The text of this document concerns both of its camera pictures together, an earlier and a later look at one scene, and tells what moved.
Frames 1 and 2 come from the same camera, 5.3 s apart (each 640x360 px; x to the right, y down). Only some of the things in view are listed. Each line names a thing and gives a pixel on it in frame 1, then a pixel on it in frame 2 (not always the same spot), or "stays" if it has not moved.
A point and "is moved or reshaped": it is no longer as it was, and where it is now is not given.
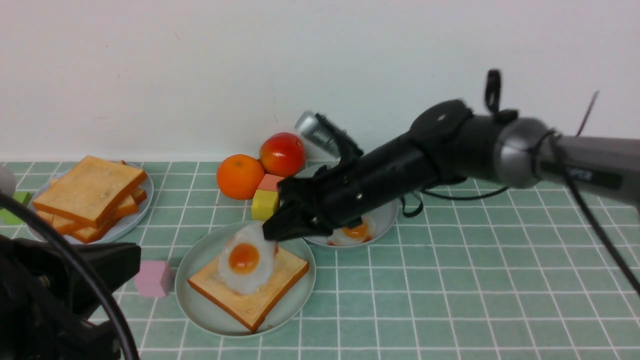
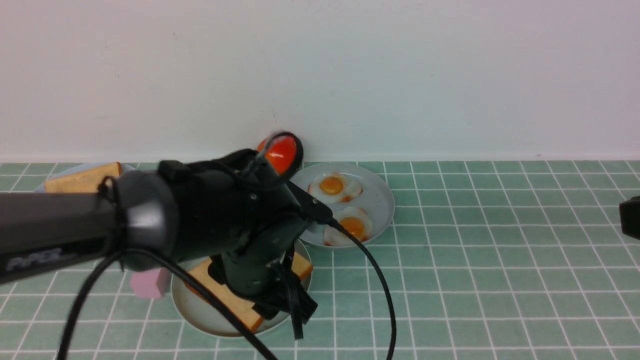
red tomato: (282, 154) stays
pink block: (154, 279) stays
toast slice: (91, 191) is moved or reshaped
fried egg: (359, 234) stays
